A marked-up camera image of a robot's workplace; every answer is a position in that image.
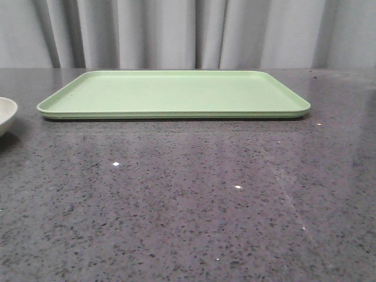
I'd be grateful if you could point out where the cream round plate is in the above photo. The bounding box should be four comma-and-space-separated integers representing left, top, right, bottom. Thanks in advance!
0, 97, 18, 137

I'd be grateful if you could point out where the light green plastic tray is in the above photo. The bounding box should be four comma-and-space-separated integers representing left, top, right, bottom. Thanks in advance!
37, 70, 311, 120

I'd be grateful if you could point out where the grey pleated curtain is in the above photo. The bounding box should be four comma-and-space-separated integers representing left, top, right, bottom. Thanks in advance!
1, 1, 375, 69

